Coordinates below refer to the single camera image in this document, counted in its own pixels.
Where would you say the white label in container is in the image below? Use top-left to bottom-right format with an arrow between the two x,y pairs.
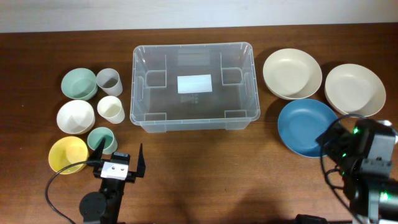
177,74 -> 212,94

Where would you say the white bowl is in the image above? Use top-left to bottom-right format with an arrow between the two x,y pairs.
57,100 -> 95,134

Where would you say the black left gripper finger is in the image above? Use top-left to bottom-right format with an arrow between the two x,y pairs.
136,144 -> 146,178
89,138 -> 106,161

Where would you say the blue plate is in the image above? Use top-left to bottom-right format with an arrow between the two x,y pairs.
277,99 -> 338,158

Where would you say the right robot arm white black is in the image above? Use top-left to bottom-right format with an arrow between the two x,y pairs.
316,118 -> 397,223

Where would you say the cream cup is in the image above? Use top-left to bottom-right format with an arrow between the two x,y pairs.
97,96 -> 125,124

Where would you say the yellow bowl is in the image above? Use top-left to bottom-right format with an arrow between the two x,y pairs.
48,136 -> 89,172

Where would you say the cream plate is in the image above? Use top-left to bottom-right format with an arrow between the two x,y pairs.
262,49 -> 323,100
325,63 -> 386,117

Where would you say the clear plastic storage container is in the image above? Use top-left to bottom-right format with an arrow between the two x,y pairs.
129,42 -> 261,133

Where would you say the green bowl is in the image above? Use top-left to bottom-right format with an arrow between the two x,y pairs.
61,68 -> 98,101

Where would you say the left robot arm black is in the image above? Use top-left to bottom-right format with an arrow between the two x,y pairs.
79,138 -> 146,224

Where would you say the grey cup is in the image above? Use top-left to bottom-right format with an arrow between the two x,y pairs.
96,68 -> 123,96

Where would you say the green cup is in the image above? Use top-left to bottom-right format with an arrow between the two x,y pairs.
87,127 -> 118,155

